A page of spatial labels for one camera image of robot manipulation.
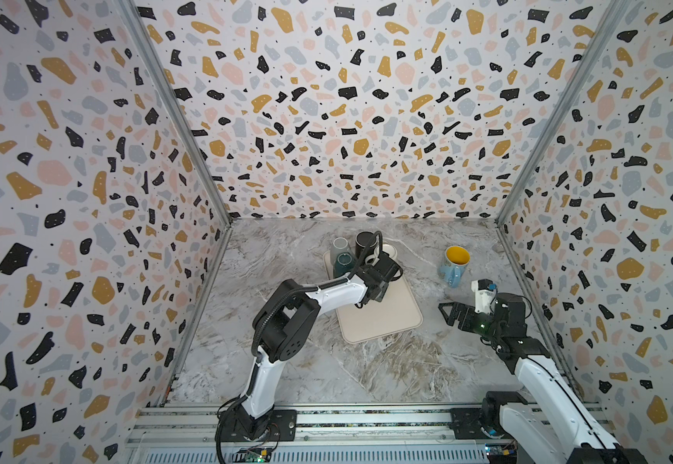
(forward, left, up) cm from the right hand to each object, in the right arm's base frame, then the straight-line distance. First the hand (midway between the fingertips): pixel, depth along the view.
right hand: (454, 308), depth 84 cm
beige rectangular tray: (+4, +15, -10) cm, 19 cm away
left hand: (+11, +22, -5) cm, 25 cm away
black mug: (+27, +27, -1) cm, 38 cm away
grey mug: (+24, +35, 0) cm, 42 cm away
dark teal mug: (+15, +33, 0) cm, 36 cm away
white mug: (+25, +17, -4) cm, 31 cm away
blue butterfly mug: (+20, -5, -3) cm, 21 cm away
